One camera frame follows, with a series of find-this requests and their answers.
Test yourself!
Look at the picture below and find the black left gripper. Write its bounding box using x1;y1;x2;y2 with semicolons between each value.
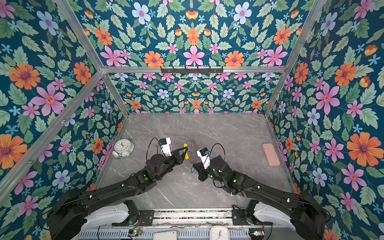
155;145;189;181

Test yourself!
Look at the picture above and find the large grey perforated keyring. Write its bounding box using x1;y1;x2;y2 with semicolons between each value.
185;139;200;165

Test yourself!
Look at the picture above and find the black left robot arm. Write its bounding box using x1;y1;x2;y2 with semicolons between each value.
47;147;188;240

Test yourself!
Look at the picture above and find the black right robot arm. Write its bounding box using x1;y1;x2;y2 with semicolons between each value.
193;156;327;240

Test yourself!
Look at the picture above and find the white alarm clock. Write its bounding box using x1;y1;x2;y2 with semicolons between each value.
112;139;135;159

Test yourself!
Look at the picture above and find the white square clock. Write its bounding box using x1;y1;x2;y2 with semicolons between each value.
209;226;230;240

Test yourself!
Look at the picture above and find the pink rectangular case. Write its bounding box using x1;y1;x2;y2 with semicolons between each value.
262;143;281;167

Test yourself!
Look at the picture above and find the white device at front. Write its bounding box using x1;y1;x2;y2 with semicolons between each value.
153;231;178;240

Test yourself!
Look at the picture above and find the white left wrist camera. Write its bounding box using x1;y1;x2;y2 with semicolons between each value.
158;138;171;157

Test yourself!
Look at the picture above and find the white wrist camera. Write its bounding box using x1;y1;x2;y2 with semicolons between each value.
197;148;211;170
158;138;171;157

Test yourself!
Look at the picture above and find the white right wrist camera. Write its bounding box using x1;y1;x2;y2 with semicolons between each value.
197;148;211;170

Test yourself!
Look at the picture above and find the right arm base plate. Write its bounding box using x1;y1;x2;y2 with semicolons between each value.
232;208;272;226

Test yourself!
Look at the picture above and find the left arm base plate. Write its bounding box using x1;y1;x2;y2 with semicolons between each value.
112;210;155;227

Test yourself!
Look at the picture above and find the black hook rail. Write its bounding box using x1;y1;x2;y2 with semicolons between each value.
160;67;224;74

